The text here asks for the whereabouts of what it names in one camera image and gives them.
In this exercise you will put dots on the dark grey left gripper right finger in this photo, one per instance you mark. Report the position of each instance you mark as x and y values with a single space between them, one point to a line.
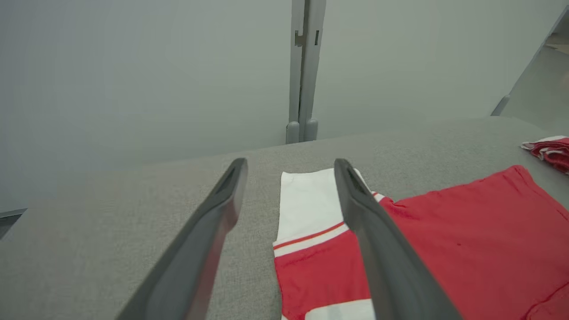
391 275

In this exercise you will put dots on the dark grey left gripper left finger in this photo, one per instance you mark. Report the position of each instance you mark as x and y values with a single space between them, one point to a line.
191 275

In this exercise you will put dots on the red white number jersey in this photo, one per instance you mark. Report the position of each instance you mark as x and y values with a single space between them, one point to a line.
480 240

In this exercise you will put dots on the folded red white garment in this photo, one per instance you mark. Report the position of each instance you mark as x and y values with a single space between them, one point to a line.
553 151

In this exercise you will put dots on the grey partition post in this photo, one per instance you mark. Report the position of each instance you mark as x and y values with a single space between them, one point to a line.
306 80

